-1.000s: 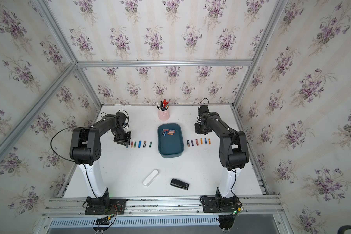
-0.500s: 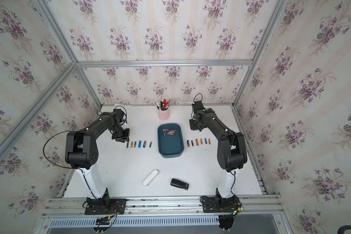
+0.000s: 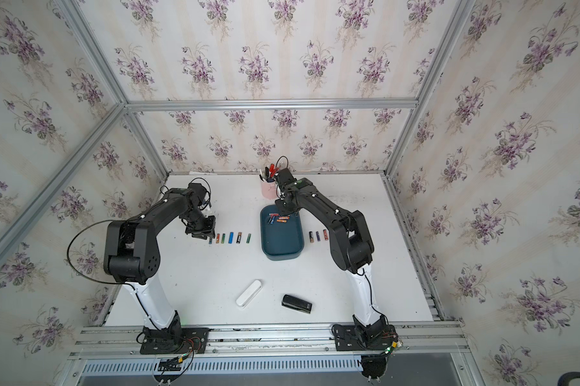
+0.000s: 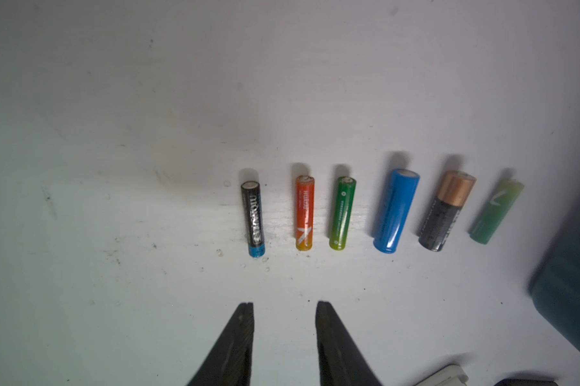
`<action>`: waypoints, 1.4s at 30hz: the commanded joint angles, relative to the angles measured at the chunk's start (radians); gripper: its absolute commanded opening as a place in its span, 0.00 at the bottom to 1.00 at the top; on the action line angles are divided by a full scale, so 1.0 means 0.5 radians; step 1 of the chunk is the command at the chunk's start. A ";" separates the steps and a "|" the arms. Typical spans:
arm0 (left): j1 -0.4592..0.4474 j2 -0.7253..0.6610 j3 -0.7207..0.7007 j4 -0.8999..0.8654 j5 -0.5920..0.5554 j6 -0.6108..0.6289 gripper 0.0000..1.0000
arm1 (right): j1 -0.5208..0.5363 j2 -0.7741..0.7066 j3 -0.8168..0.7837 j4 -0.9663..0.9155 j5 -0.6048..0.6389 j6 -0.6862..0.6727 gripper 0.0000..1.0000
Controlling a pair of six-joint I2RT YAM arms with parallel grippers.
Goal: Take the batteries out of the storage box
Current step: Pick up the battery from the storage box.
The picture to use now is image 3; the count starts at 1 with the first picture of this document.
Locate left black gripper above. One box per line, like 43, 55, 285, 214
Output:
181, 210, 217, 238

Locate teal plastic storage box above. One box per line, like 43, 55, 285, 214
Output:
259, 204, 304, 262

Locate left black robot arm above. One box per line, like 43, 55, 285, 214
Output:
103, 178, 216, 339

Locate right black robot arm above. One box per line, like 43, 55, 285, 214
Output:
274, 168, 388, 339

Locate pink pen cup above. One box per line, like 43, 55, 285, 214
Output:
260, 179, 277, 199

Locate pens in cup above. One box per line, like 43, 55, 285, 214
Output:
259, 163, 277, 183

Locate white rectangular case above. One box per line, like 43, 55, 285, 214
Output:
235, 279, 263, 308

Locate black stapler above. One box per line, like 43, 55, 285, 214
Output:
281, 294, 313, 314

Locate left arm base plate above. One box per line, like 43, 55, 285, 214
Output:
136, 327, 210, 355

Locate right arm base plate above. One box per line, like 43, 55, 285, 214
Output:
330, 323, 402, 354

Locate aluminium front rail frame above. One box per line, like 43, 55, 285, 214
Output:
56, 322, 484, 385

